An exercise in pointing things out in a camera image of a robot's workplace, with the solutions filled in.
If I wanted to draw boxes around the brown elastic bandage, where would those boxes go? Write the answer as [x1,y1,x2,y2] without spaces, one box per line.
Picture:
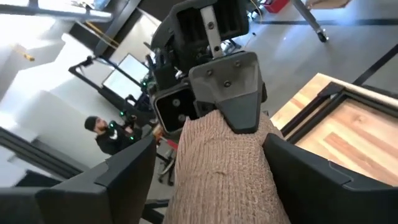
[163,109,292,224]

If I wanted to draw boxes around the person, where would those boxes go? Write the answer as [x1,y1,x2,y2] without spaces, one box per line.
[84,115,144,156]

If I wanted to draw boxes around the black background gantry frame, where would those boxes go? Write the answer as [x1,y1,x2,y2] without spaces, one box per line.
[67,55,156,125]

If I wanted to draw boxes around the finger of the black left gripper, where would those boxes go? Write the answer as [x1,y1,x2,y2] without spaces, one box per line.
[188,51,267,135]

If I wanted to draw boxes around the black table frame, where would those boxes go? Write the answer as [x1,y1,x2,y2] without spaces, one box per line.
[280,81,398,144]

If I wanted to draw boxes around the black overhead frame bar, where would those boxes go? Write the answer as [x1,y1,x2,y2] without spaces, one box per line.
[68,0,142,57]

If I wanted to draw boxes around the grey office chair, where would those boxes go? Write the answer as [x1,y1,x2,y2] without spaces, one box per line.
[156,146,178,187]

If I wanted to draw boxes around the red black power station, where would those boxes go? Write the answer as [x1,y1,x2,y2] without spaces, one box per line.
[263,0,290,14]

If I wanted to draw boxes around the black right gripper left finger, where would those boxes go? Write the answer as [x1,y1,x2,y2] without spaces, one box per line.
[0,134,157,224]

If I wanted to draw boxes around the red bar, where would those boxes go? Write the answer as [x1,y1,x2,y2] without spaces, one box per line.
[164,138,180,153]

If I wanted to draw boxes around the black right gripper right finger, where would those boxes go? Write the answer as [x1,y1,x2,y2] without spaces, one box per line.
[262,133,398,224]

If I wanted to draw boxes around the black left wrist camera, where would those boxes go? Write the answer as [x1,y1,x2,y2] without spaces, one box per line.
[151,83,200,135]

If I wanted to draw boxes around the white screen monitor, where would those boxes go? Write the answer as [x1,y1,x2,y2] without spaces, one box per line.
[117,52,150,84]
[101,68,144,101]

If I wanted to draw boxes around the cardboard box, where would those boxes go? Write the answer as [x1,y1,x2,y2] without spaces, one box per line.
[305,0,353,9]

